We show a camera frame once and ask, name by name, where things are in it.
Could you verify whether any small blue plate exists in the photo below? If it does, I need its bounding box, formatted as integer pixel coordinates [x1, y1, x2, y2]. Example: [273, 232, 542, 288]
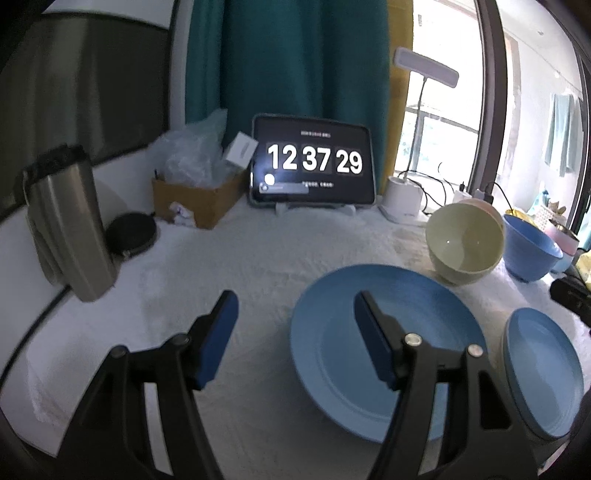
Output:
[501, 308, 585, 441]

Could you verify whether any yellow curtain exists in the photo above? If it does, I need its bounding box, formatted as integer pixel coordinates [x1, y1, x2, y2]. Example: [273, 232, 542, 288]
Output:
[385, 0, 415, 178]

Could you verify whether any black tablet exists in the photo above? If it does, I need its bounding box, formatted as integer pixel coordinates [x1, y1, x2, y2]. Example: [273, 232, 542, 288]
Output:
[248, 113, 376, 208]

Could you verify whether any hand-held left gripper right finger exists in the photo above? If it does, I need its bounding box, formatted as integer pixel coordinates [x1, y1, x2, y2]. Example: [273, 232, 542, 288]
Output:
[354, 291, 539, 480]

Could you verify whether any cream bowl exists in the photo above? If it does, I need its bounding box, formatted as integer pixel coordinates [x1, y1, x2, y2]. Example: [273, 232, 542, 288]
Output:
[425, 203, 507, 286]

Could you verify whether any steel thermos flask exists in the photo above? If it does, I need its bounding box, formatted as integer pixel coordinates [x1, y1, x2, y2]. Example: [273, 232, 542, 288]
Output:
[16, 144, 119, 304]

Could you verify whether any teal curtain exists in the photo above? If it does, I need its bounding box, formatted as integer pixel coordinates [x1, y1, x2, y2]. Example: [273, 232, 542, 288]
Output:
[185, 0, 392, 197]

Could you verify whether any large blue plate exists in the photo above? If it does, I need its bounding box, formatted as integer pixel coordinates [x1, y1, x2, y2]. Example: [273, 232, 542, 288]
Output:
[290, 264, 488, 445]

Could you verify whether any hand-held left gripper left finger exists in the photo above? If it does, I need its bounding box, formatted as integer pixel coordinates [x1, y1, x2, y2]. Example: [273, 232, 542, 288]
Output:
[58, 290, 239, 480]

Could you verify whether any clear plastic bag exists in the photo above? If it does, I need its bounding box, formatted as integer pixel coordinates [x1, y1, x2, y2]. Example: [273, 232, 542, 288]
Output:
[154, 110, 243, 190]

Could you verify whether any pink speckled bowl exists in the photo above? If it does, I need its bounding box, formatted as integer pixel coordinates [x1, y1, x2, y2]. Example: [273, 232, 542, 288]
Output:
[457, 198, 507, 232]

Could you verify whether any hanging pale towel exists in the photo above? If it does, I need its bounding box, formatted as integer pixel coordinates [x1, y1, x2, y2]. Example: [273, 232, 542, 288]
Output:
[544, 92, 585, 178]

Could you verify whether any small white box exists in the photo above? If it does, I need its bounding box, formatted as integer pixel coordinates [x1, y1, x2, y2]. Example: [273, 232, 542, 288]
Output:
[225, 131, 258, 169]

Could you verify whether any pink steel-lined bowl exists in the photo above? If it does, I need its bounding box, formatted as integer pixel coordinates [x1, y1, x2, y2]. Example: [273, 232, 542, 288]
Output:
[545, 220, 581, 257]

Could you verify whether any yellow tissue pack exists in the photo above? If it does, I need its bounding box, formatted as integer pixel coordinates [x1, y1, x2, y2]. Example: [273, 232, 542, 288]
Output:
[574, 251, 591, 291]

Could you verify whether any pale blue bowl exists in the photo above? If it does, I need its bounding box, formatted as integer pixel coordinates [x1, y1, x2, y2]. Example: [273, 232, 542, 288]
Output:
[550, 251, 576, 274]

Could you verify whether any black round pad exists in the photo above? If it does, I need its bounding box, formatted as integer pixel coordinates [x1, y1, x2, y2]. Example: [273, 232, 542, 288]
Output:
[105, 212, 158, 259]

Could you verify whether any white plastic basket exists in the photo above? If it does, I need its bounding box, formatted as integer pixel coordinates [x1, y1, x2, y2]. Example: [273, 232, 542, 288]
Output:
[531, 203, 568, 224]

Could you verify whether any white desk lamp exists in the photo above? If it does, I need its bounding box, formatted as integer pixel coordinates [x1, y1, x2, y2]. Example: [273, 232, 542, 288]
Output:
[378, 47, 461, 226]

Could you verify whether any balcony railing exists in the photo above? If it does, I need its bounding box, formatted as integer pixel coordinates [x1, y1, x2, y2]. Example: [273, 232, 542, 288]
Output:
[401, 102, 480, 178]

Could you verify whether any dark door frame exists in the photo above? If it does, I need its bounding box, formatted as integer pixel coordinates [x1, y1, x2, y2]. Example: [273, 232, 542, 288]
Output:
[475, 0, 525, 197]

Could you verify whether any brown cardboard box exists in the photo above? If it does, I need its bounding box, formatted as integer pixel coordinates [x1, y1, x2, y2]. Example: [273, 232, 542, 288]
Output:
[152, 168, 249, 230]

